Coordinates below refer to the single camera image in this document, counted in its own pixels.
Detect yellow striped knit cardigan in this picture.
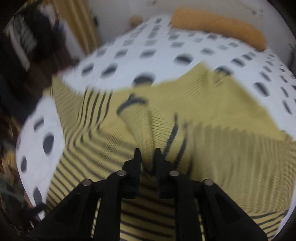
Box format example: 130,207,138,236
46,64,295,240

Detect hanging dark clothes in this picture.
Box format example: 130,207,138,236
0,4,77,117

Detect white polka dot duvet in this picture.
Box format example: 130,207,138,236
16,14,296,232

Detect round woven lamp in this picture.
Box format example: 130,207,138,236
129,15,144,28

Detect orange bolster pillow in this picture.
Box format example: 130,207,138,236
171,8,267,51

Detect gold curtain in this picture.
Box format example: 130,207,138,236
52,0,102,54

